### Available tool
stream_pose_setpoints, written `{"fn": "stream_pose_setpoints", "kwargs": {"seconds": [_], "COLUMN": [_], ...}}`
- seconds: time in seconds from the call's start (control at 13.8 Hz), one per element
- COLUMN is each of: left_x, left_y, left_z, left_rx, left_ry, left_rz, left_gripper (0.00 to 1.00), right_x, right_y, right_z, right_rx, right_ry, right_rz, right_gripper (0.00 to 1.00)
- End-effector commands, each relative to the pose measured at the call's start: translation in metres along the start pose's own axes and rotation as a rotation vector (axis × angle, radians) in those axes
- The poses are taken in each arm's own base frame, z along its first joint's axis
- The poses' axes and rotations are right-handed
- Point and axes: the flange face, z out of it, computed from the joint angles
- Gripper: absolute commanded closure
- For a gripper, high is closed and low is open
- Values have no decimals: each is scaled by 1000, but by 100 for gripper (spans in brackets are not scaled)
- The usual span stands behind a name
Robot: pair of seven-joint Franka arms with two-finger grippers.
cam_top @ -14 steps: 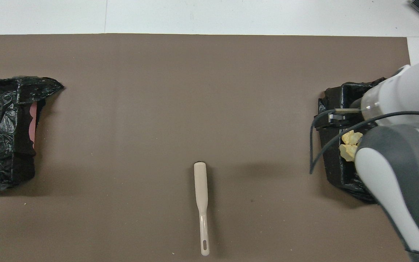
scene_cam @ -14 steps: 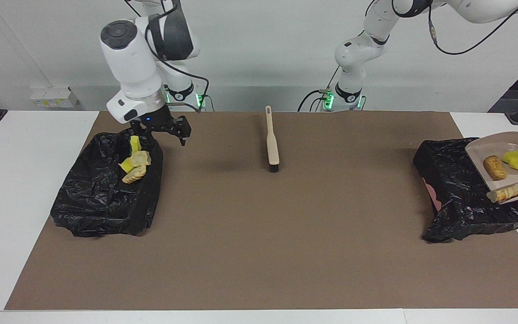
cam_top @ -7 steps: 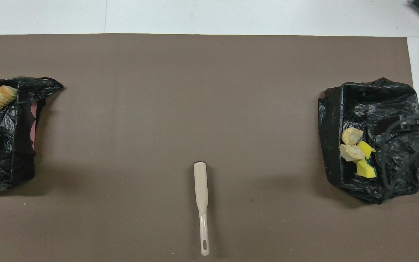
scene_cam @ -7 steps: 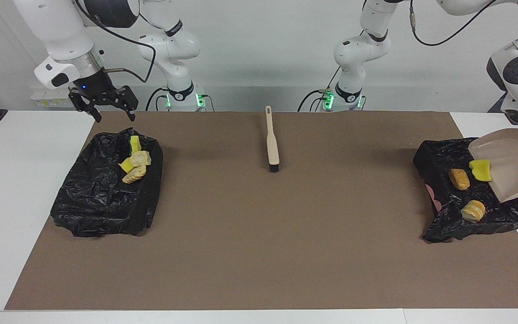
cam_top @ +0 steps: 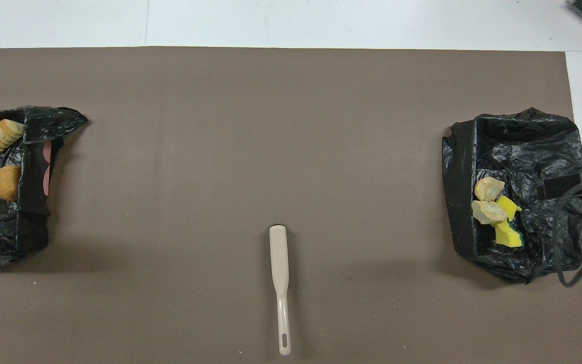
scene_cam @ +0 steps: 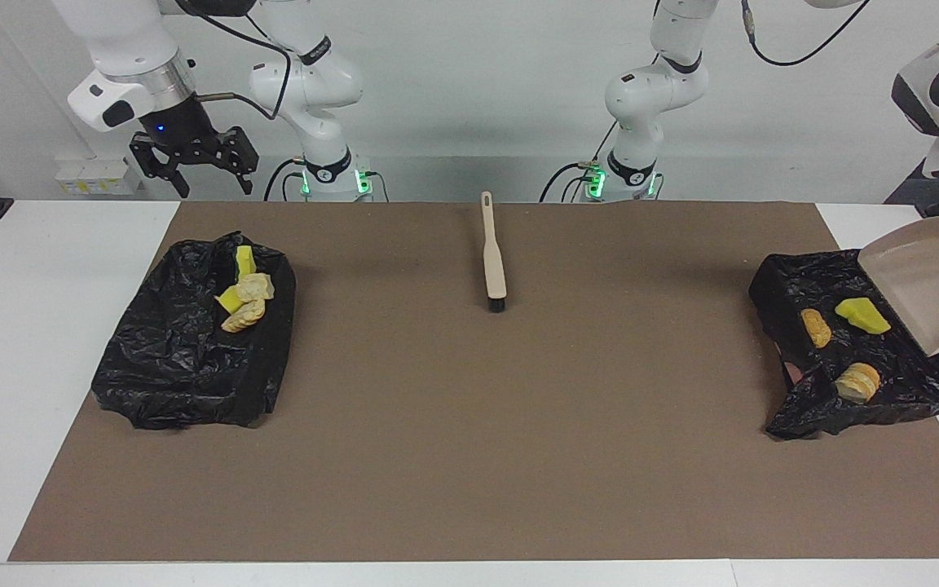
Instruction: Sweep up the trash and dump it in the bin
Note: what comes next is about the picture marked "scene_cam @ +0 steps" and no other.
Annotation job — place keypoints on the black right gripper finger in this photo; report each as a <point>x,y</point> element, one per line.
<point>245,159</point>
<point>172,171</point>

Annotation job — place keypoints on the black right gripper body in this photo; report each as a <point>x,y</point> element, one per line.
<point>180,122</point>

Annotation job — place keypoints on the yellow sponge piece green edge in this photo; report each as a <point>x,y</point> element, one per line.
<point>245,259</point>

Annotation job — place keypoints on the striped croissant roll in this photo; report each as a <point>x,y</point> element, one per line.
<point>256,287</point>
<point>858,383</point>
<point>243,316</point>

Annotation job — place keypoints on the beige hand brush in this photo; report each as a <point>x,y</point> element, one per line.
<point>494,261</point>

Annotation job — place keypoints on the brown bread roll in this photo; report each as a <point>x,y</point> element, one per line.
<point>816,328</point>

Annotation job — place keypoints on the beige plastic dustpan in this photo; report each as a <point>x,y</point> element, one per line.
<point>934,285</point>

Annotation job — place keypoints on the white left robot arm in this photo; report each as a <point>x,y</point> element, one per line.
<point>657,90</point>

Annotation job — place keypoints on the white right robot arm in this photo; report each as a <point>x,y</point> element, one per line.
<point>127,41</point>

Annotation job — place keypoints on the black bag lined bin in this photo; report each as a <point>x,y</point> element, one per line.
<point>176,375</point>

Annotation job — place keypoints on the pink bin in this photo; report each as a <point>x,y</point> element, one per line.
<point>794,373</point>

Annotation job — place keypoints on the black bag on pink bin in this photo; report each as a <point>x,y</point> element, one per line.
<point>901,383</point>

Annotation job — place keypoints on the brown paper table mat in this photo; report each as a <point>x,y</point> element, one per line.
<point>518,489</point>

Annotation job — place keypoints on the white wall power box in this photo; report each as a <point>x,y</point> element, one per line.
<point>99,178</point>

